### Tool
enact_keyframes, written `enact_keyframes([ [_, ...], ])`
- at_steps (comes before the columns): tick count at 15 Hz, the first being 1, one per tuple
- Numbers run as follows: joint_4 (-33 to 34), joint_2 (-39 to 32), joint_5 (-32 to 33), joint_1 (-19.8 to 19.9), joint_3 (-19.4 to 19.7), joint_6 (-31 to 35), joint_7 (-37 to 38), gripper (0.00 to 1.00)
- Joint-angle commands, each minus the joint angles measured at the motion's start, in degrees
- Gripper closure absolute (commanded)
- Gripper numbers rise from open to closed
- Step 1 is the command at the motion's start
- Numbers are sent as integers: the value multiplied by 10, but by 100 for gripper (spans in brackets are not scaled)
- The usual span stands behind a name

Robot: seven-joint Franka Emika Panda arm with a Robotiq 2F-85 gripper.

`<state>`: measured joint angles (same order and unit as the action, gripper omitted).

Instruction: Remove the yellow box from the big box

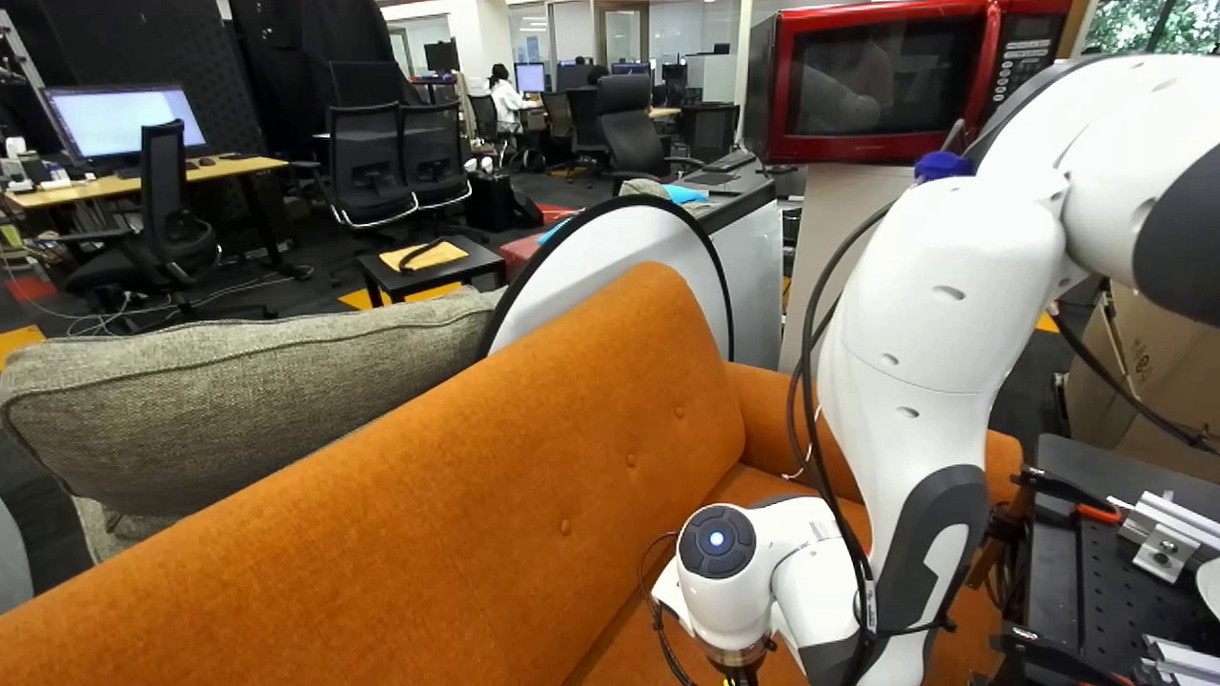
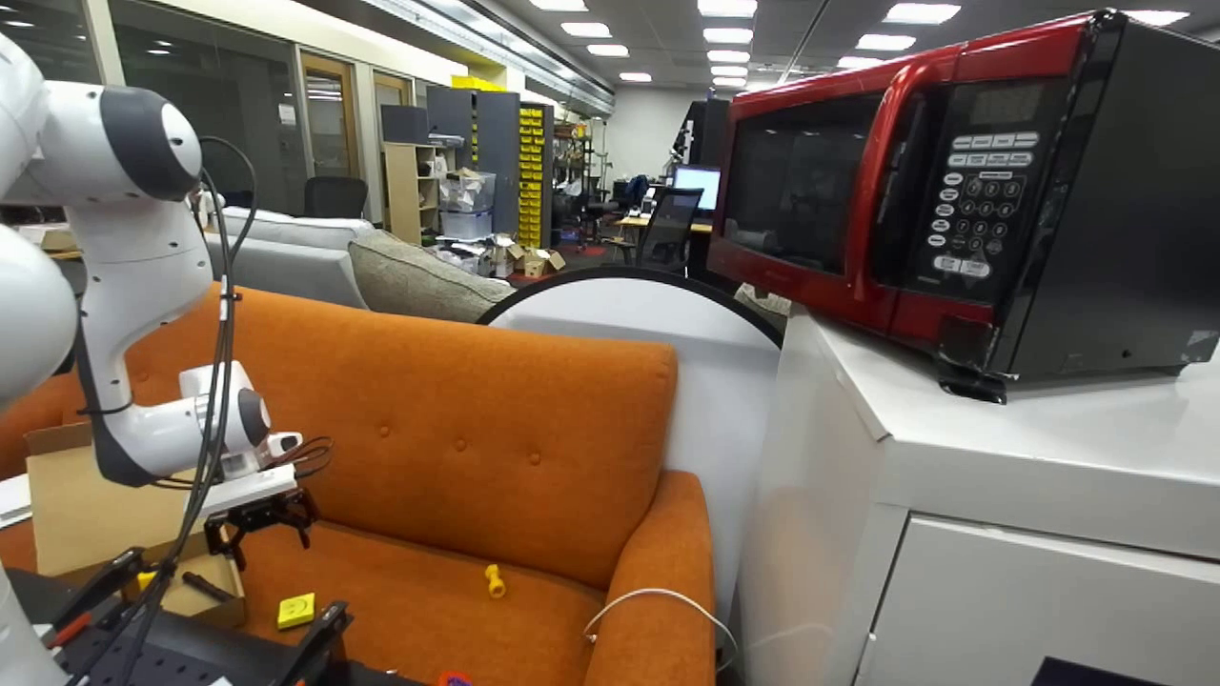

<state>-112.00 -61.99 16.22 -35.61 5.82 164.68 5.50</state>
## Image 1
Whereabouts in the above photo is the small background monitor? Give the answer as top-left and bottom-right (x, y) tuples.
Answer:
(511, 56), (555, 98)

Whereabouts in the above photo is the red black handled tool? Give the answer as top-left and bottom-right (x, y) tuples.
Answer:
(1027, 468), (1128, 529)

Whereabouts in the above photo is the seated person white shirt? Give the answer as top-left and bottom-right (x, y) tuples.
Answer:
(487, 63), (532, 139)

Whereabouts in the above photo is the round white panel black rim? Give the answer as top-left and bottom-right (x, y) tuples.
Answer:
(483, 192), (739, 367)

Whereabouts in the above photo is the black perforated mounting board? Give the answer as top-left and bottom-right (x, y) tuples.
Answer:
(1016, 430), (1220, 686)

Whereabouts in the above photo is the red microwave oven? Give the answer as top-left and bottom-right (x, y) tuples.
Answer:
(744, 0), (1079, 167)

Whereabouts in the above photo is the yellow folder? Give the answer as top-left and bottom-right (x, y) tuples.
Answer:
(378, 238), (473, 277)

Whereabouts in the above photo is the wooden office desk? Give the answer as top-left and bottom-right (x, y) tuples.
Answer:
(4, 150), (293, 214)

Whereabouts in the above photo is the grey cushion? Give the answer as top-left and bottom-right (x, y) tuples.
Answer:
(0, 286), (506, 604)

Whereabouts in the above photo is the lit computer monitor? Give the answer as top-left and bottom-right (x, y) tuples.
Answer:
(37, 82), (214, 167)

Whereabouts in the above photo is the orange fabric sofa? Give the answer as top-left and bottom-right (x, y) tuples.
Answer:
(0, 258), (1030, 686)

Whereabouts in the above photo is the white cabinet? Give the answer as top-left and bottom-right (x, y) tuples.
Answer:
(684, 163), (919, 384)

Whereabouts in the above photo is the small black low table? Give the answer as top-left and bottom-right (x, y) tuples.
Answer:
(360, 232), (511, 310)

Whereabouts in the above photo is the silver metal bracket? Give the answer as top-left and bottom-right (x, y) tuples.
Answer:
(1119, 487), (1220, 587)

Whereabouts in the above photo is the black office chair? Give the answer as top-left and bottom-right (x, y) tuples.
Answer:
(593, 108), (680, 183)
(691, 98), (744, 163)
(63, 113), (223, 301)
(318, 98), (425, 238)
(396, 98), (478, 219)

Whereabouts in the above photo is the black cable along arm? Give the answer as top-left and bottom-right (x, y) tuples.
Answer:
(781, 207), (893, 686)

